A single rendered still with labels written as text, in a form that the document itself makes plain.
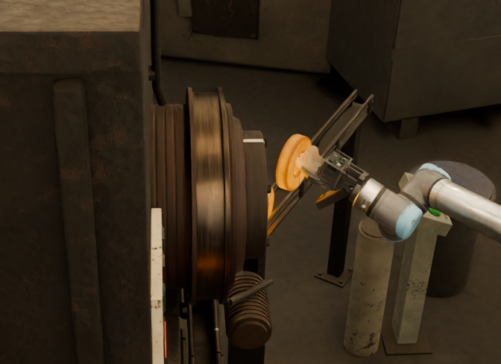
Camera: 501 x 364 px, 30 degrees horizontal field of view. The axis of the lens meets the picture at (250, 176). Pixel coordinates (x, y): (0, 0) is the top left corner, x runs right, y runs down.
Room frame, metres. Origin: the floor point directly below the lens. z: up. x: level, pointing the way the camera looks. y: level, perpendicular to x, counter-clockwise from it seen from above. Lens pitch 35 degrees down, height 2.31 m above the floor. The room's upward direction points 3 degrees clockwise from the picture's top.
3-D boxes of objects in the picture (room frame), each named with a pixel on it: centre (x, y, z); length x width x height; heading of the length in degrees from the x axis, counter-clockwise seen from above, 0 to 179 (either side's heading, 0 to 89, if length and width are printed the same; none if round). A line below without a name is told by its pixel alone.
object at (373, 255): (2.35, -0.41, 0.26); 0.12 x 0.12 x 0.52
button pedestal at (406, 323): (2.41, -0.56, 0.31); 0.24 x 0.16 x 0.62; 6
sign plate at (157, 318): (1.30, 0.16, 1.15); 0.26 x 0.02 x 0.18; 6
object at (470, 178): (2.74, -0.71, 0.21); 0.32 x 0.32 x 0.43
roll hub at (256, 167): (1.66, -0.01, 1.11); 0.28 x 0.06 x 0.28; 6
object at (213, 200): (1.65, 0.09, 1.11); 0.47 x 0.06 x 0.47; 6
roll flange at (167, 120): (1.64, 0.17, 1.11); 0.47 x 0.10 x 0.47; 6
